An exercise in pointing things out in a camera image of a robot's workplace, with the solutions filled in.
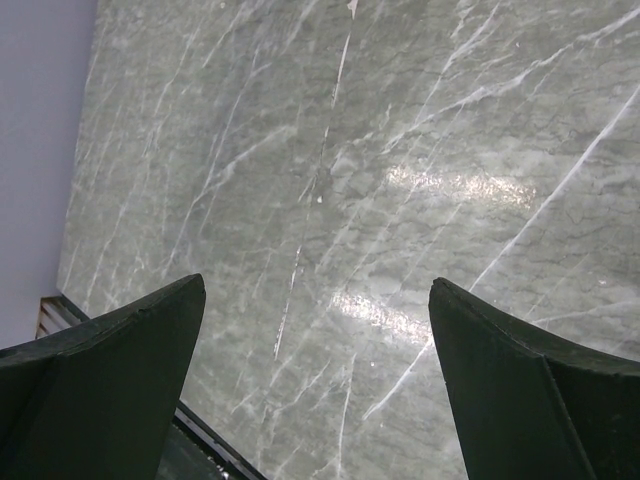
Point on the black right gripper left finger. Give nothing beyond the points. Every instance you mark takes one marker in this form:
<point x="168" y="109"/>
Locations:
<point x="95" y="401"/>

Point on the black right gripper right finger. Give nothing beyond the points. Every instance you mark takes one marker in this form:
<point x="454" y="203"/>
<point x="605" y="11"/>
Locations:
<point x="528" y="404"/>

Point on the aluminium frame rail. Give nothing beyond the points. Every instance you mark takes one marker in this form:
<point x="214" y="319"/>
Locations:
<point x="57" y="313"/>

